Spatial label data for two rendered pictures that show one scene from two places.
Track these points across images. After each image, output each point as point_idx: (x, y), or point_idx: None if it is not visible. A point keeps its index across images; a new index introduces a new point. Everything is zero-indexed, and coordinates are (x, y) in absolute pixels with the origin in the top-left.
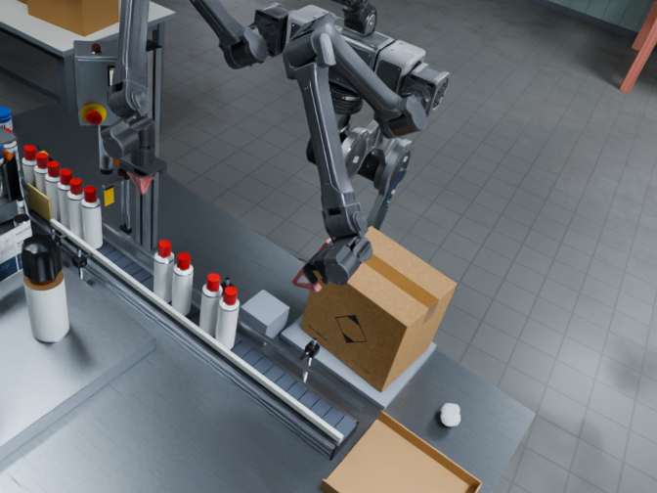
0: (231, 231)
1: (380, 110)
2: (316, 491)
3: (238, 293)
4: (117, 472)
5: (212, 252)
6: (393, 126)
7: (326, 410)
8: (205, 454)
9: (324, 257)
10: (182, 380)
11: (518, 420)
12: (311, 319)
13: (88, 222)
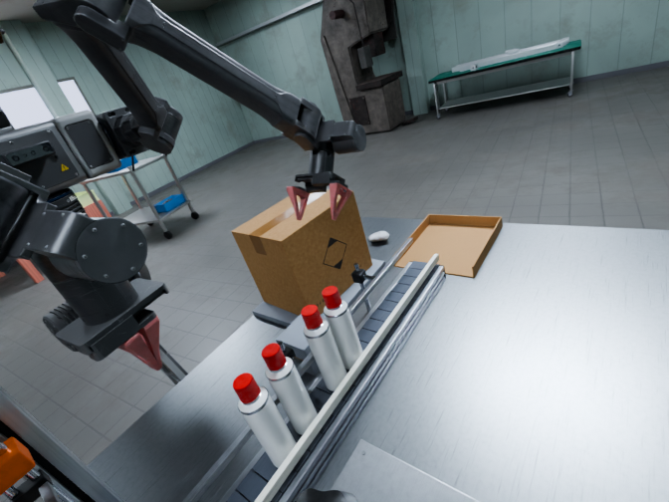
0: (147, 430)
1: (156, 111)
2: (478, 279)
3: None
4: (574, 427)
5: (184, 440)
6: (169, 129)
7: (407, 277)
8: (491, 353)
9: (347, 134)
10: (406, 404)
11: (369, 220)
12: (313, 298)
13: None
